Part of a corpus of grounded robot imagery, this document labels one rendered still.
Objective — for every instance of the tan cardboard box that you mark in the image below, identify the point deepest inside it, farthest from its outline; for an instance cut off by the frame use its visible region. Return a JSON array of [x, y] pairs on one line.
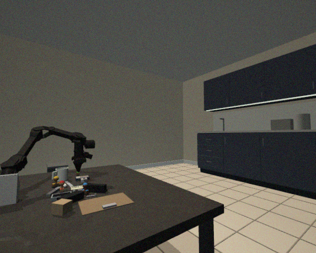
[[61, 207]]

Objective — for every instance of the dark grey mug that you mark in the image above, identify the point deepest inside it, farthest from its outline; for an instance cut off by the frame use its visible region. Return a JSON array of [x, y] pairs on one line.
[[62, 174]]

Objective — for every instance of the tan flat board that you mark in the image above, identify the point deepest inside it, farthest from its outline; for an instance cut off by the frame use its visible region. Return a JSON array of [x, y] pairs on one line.
[[103, 203]]

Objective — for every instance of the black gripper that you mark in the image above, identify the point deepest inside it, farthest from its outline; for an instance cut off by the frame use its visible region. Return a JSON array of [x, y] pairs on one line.
[[78, 158]]

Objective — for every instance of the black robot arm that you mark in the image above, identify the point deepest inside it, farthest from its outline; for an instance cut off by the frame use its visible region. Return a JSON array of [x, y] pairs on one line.
[[18, 161]]

